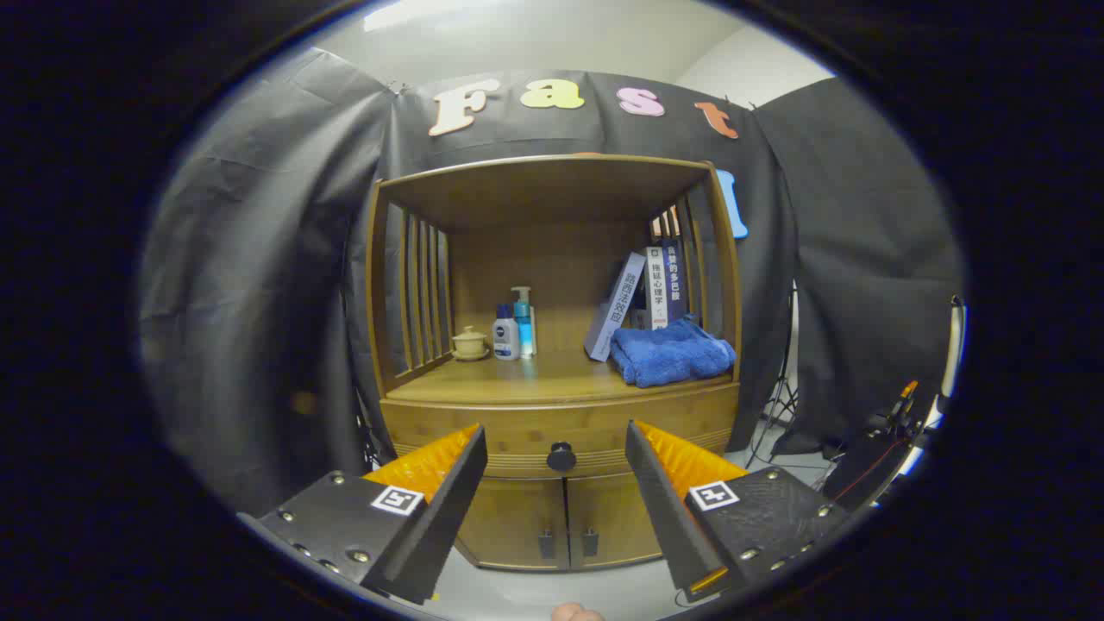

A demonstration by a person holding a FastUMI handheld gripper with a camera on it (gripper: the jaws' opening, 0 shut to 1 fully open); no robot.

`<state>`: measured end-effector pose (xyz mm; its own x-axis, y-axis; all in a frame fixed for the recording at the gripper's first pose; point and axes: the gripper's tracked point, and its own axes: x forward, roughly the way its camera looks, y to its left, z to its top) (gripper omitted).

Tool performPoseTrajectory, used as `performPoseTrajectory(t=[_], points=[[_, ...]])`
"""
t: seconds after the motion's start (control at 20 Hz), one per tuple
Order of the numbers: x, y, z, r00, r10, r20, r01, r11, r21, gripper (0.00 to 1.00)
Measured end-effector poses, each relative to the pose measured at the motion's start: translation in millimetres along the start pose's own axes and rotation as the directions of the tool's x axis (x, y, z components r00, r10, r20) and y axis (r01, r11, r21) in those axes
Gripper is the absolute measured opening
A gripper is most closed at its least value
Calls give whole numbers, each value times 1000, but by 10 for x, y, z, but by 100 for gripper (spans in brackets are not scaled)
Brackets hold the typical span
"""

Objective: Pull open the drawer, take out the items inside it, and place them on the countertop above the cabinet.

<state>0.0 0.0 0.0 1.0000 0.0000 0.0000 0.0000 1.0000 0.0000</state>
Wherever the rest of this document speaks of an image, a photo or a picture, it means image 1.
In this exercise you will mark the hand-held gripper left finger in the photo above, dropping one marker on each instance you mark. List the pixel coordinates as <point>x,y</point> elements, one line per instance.
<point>448,509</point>

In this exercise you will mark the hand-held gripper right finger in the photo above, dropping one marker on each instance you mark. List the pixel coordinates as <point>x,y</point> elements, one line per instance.
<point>664,509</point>

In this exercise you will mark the wooden drawer with black knob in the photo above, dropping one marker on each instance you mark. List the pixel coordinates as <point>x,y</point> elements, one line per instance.
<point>517,427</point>

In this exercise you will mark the wooden cabinet door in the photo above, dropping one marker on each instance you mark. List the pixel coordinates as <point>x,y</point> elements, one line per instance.
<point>617,517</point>
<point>517,517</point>

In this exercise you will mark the wooden countertop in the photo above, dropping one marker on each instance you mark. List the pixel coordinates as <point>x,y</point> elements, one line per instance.
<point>535,379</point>

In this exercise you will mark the wooden cabinet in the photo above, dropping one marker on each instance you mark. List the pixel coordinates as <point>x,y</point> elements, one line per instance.
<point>552,185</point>

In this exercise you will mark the blue folded towel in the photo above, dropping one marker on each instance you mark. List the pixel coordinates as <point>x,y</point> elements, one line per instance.
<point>673,354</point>

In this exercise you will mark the black light stand tripod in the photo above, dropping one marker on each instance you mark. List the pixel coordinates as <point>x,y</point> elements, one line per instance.
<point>780,397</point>

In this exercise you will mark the cream lidded teacup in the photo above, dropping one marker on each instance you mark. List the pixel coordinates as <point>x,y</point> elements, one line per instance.
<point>470,345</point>

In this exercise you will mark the white lotion bottle blue cap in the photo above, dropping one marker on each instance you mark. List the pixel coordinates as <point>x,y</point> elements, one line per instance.
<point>505,338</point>

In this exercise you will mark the slim white tube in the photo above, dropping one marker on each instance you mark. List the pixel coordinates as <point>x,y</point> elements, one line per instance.
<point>534,332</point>

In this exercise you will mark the black equipment with orange clamp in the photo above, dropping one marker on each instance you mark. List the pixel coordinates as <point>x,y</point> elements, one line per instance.
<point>862,470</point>

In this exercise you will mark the blue pump bottle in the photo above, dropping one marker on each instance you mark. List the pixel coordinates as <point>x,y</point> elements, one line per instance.
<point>523,319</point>

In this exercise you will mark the grey leaning book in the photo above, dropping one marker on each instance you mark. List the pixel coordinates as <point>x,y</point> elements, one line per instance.
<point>614,310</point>

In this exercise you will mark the white spine book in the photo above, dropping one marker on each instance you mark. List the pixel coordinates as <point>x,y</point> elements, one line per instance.
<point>657,293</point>

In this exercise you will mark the dark blue spine book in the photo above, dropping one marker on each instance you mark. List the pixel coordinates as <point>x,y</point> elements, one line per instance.
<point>675,276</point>

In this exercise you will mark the white panel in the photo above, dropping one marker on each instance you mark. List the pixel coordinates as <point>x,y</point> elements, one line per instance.
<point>953,345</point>

